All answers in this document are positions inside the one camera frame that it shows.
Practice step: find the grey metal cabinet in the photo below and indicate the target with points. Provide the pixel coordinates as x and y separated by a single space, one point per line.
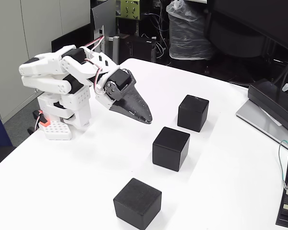
9 48

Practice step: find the clear plastic trash bag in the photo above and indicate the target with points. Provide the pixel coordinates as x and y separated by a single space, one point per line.
189 31

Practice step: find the black box on stand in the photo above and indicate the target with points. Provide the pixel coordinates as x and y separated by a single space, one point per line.
271 100

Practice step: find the black flat panel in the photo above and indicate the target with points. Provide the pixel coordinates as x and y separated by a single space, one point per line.
72 38

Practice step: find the orange black table clamp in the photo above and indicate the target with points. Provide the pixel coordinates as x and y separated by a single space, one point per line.
44 121

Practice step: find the black equipment case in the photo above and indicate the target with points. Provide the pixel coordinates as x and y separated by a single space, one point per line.
139 50

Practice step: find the yellow-green metal plate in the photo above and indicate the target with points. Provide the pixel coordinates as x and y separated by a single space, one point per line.
128 9

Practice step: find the black computer monitor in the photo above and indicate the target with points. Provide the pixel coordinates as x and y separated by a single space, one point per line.
266 16

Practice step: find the black flat device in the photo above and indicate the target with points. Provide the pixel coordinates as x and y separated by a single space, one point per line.
286 215

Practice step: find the silver monitor stand base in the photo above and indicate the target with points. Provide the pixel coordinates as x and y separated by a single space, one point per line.
254 119

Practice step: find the black cube block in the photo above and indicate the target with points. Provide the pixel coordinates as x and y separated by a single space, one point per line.
136 203
193 115
170 148

